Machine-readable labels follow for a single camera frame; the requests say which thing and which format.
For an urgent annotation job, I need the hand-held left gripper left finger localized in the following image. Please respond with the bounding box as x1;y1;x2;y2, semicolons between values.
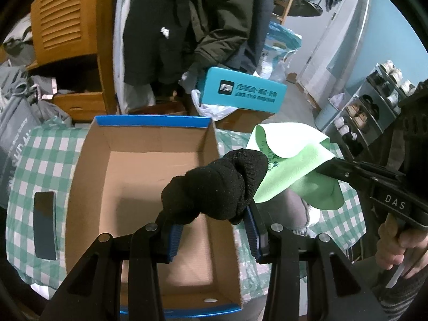
40;212;184;321

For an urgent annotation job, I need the black sock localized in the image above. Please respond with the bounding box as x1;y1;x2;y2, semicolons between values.
161;148;269;225

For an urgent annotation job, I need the blue and white plastic bag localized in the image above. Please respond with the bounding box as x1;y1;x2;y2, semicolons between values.
261;22;303;81

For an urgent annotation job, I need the olive hanging jacket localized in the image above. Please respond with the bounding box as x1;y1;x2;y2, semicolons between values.
187;0;275;74

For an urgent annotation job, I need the light green cloth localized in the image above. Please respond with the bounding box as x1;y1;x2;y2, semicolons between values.
247;123;345;211

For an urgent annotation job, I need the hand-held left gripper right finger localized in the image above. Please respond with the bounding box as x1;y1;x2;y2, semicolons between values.
242;205;388;321

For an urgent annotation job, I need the teal printed box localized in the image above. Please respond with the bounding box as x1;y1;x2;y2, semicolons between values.
197;67;288;114

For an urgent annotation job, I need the person's right forearm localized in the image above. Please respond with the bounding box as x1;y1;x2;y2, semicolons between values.
368;264;428;321

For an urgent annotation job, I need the grey cloth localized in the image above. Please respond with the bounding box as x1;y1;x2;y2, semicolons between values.
281;187;310;231

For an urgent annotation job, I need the metal shoe rack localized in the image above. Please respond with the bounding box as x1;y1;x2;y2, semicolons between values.
323;61;422;156

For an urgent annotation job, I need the green checkered tablecloth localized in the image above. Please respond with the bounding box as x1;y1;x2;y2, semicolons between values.
7;120;366;305

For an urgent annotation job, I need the wooden louvered wardrobe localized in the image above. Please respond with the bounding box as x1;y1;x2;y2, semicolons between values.
30;0;188;121

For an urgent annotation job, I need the black smartphone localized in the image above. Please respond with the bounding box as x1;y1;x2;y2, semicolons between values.
33;190;58;261

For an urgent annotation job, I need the white hanging garment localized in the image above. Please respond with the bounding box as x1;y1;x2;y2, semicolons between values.
112;0;158;114

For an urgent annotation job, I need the cardboard box with blue rim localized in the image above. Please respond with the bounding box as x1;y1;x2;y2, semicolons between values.
65;115;243;315

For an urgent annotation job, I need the light grey crumpled garment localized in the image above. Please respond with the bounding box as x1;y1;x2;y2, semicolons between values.
2;23;34;64

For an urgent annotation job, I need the person's right hand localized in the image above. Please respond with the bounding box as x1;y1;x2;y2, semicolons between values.
374;212;428;280

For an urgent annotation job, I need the grey hoodie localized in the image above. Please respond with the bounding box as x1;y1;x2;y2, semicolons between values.
0;67;57;102

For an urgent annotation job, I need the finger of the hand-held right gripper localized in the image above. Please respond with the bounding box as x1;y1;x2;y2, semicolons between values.
316;157;373;189
353;161;407;180

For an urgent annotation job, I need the light blue bin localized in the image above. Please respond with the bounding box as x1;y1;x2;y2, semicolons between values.
314;102;338;131

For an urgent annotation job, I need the black hanging coat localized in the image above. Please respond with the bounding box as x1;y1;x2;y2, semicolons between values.
122;0;208;87

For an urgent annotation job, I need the large brown cardboard box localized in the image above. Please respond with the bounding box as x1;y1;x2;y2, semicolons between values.
214;107;278;132

